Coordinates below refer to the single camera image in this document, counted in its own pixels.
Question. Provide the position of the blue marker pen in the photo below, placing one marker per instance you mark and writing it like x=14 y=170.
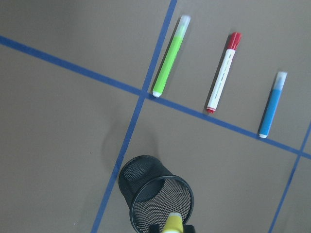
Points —
x=272 y=104

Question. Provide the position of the red white marker pen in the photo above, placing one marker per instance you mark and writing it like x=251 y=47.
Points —
x=223 y=71

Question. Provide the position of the green highlighter pen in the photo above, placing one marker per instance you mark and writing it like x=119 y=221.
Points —
x=171 y=55

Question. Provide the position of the yellow highlighter pen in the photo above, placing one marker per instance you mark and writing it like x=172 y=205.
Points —
x=174 y=223

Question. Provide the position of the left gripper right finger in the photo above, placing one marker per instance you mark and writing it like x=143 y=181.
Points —
x=189 y=229

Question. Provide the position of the black mesh pen cup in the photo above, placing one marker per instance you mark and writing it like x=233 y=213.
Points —
x=152 y=192

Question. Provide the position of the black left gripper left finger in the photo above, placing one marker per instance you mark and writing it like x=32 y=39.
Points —
x=155 y=228

